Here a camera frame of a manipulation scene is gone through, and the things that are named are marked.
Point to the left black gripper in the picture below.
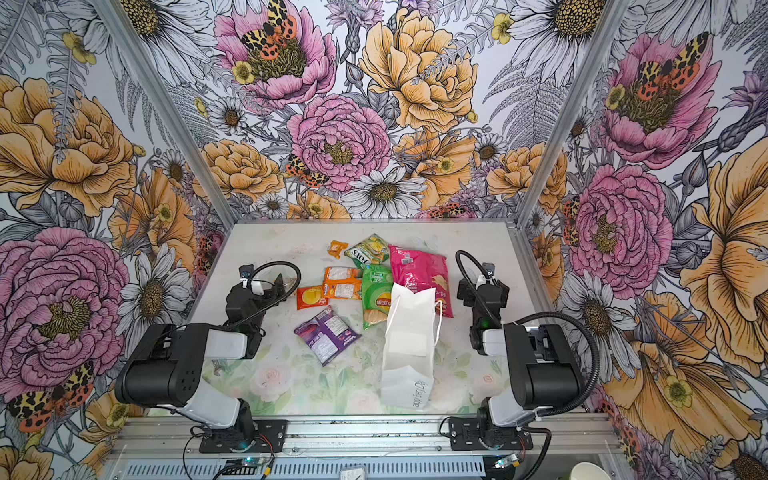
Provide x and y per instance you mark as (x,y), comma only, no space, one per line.
(264,293)

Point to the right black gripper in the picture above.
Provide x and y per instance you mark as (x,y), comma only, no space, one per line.
(483,292)

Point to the pink chips bag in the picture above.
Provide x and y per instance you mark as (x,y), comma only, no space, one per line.
(419,271)

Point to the white paper bag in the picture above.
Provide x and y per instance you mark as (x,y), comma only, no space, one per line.
(411,335)

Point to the green Lays chips bag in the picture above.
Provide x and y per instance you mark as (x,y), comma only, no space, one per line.
(376,290)

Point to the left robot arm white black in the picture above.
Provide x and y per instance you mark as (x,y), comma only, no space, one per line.
(165,370)

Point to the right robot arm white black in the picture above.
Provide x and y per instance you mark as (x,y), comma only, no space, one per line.
(544,376)

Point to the orange Fox's fruits candy bag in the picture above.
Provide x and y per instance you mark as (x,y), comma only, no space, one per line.
(342,283)

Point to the green Fox's spring tea bag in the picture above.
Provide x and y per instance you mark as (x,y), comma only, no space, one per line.
(372,250)

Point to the red yellow snack packet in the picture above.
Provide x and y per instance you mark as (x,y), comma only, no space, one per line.
(310,297)

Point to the purple snack packet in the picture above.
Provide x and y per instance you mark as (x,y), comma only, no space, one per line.
(327,335)

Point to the small orange biscuit packet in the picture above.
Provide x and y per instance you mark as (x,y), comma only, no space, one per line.
(336,248)

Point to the green circuit board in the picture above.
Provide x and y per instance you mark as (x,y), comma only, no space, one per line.
(247,467)
(509,461)

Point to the right green circuit board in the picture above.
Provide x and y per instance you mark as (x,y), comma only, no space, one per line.
(509,461)

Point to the white paper cup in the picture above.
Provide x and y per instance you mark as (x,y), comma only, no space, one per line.
(588,471)

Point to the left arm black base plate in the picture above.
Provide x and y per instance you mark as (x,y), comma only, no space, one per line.
(266,436)

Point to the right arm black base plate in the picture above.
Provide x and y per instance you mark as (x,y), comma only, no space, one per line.
(473,434)

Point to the aluminium mounting rail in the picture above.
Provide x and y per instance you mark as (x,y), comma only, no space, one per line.
(326,437)

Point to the white vented cable tray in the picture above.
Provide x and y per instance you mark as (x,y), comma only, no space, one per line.
(458,467)

